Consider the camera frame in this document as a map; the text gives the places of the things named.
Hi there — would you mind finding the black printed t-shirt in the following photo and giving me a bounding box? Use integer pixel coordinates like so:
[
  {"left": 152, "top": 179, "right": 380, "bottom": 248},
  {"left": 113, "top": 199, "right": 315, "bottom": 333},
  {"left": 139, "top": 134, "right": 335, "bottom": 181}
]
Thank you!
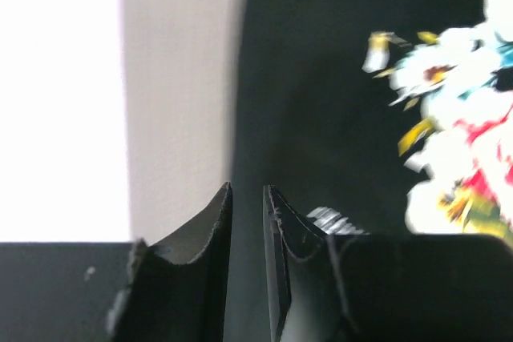
[{"left": 222, "top": 0, "right": 513, "bottom": 342}]

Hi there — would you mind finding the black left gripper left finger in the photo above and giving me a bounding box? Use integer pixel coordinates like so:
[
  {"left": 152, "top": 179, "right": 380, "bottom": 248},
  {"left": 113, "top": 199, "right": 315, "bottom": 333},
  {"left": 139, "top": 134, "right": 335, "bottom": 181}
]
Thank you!
[{"left": 1, "top": 183, "right": 232, "bottom": 342}]

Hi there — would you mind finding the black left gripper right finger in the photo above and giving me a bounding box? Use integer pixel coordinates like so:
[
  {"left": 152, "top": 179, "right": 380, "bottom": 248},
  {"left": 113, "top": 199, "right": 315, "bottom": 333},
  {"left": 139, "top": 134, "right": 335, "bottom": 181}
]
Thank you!
[{"left": 263, "top": 186, "right": 512, "bottom": 341}]

